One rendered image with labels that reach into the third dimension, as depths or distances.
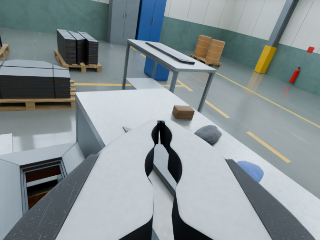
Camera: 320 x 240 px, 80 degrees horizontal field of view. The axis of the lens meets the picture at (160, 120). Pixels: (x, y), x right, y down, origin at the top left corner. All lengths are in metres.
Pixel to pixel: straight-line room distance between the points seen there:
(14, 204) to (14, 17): 7.91
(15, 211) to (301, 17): 9.70
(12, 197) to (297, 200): 0.98
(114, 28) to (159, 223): 7.82
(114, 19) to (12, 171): 7.45
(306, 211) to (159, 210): 0.50
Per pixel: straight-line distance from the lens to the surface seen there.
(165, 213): 0.58
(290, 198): 0.85
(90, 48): 4.71
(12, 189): 0.90
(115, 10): 8.08
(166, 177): 0.63
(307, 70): 9.23
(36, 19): 8.48
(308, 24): 9.56
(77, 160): 0.96
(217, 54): 8.03
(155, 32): 8.76
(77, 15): 8.50
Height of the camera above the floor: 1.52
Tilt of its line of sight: 29 degrees down
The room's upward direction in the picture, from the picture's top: 13 degrees clockwise
